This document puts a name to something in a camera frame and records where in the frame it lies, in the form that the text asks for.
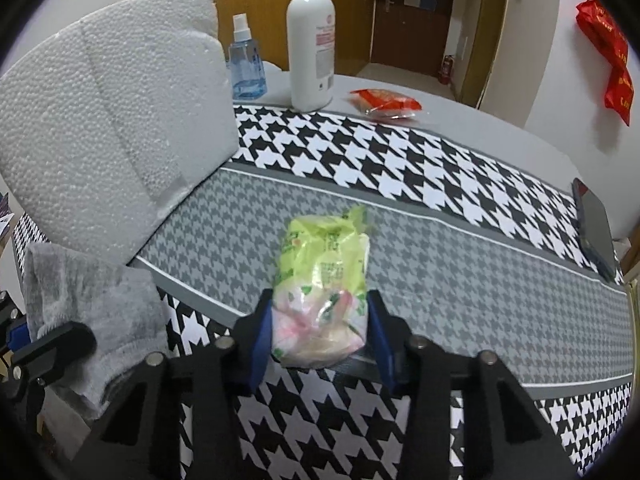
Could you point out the white foam box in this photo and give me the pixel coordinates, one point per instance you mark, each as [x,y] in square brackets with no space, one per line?
[100,110]

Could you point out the grey sock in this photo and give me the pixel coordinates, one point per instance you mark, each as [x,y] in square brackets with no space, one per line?
[100,305]

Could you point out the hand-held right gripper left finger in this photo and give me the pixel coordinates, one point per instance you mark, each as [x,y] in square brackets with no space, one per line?
[261,355]

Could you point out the dark brown entrance door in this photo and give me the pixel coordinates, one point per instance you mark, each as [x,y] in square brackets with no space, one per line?
[400,35]

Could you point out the green tissue packet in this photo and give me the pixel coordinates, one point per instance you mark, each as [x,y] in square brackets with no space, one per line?
[320,270]

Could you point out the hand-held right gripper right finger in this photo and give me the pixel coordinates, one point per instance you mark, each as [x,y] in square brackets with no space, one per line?
[386,355]

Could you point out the blue paper notice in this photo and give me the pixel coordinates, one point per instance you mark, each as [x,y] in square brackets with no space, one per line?
[429,1]

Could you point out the black smartphone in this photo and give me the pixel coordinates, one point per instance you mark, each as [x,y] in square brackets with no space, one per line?
[595,230]

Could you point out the houndstooth table mat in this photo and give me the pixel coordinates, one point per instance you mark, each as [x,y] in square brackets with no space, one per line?
[450,240]

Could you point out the red printed plastic bag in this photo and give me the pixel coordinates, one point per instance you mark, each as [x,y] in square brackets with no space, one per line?
[607,45]

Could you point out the white lotion pump bottle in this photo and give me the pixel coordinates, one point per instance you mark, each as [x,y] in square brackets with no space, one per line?
[310,45]

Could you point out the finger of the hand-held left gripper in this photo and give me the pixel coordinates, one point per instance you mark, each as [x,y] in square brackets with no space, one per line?
[52,347]
[19,334]

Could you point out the blue spray bottle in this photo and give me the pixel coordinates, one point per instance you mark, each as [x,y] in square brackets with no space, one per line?
[246,67]

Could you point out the light wooden side door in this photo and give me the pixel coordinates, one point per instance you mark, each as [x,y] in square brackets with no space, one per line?
[482,30]

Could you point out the red snack packet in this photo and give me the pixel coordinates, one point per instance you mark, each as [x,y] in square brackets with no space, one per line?
[385,102]

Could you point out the red fire extinguisher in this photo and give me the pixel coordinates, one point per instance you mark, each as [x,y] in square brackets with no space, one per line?
[446,70]

